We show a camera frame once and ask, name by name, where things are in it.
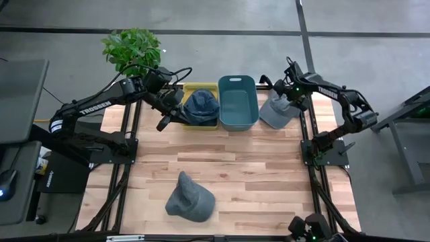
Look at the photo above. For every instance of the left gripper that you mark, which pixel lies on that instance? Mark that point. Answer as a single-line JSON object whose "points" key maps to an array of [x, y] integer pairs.
{"points": [[168, 101]]}

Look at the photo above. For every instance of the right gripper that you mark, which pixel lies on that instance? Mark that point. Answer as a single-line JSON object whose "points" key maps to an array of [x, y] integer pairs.
{"points": [[297, 95]]}

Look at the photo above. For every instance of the blue denim cap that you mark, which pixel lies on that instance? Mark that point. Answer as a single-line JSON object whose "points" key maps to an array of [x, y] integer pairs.
{"points": [[201, 107]]}

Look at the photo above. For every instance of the light grey cap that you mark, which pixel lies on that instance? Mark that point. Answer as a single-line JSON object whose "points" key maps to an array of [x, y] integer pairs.
{"points": [[273, 116]]}

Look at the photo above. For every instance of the dark grey cap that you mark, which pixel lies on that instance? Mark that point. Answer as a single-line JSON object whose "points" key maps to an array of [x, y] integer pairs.
{"points": [[191, 201]]}

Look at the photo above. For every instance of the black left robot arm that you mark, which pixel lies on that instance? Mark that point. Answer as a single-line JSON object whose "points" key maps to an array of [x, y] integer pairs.
{"points": [[94, 107]]}

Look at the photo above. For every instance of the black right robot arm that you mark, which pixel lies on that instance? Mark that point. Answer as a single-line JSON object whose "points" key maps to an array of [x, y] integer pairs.
{"points": [[331, 92]]}

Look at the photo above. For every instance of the yellow plastic bin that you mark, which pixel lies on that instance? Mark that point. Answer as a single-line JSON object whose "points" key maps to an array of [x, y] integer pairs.
{"points": [[193, 88]]}

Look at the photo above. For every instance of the teal plastic bin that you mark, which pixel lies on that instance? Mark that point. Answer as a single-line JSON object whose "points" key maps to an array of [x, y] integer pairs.
{"points": [[238, 107]]}

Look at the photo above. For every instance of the green leafy plant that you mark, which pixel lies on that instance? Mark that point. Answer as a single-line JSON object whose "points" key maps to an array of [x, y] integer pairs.
{"points": [[132, 50]]}

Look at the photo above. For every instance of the grey metal stand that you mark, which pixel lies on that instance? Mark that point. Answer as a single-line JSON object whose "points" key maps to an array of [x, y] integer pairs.
{"points": [[403, 148]]}

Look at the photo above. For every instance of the black case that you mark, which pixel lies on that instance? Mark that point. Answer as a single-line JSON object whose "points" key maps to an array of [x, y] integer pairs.
{"points": [[67, 174]]}

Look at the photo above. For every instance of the small white yellow package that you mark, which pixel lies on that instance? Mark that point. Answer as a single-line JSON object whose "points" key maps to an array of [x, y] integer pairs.
{"points": [[42, 164]]}

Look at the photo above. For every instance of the grey desk top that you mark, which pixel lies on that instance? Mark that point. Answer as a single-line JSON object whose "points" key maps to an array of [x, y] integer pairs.
{"points": [[20, 101], [23, 201]]}

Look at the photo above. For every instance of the black computer mouse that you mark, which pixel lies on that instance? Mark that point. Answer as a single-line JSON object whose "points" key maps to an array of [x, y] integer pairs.
{"points": [[7, 183]]}

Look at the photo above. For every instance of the black frame clamp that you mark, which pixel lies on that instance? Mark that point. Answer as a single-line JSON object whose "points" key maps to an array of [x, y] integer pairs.
{"points": [[267, 80]]}

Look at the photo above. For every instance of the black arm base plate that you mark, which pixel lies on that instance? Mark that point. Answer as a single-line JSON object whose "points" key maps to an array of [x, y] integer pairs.
{"points": [[114, 158], [339, 158]]}

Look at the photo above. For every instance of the silver bracket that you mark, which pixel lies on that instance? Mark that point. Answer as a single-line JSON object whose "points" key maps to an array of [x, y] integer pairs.
{"points": [[126, 238]]}

